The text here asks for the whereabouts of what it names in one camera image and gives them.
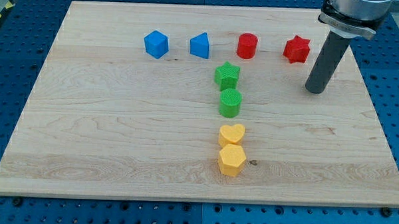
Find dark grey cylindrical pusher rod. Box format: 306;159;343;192
305;31;351;94

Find green star block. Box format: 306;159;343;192
214;61;240;92

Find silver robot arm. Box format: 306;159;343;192
305;0;393;94

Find red star block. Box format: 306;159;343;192
283;35;311;63

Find red cylinder block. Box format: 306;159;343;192
236;33;258;59

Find green cylinder block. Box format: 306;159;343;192
219;88;243;118

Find blue triangular prism block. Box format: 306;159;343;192
190;33;210;59

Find yellow heart block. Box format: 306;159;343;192
218;124;245;148

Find light wooden board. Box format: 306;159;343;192
0;1;399;207

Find yellow hexagon block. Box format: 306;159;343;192
217;144;247;177

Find blue cube block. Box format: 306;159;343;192
144;30;169;58

